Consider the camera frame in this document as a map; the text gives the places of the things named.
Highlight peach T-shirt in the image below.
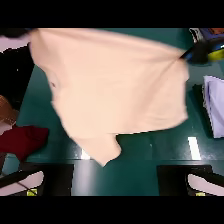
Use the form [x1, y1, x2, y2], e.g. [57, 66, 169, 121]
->
[28, 27, 191, 167]

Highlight black garment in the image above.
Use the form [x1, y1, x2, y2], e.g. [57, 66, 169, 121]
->
[0, 44, 36, 112]
[192, 83, 215, 139]

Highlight dark red garment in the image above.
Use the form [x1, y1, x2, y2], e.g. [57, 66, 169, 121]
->
[0, 125, 50, 163]

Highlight lavender garment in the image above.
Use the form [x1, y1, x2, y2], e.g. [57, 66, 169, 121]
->
[202, 75, 224, 140]

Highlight brown garment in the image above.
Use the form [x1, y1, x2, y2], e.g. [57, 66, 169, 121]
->
[0, 94, 20, 127]

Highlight heap of clothes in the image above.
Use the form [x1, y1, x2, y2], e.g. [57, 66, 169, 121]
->
[188, 27, 224, 63]

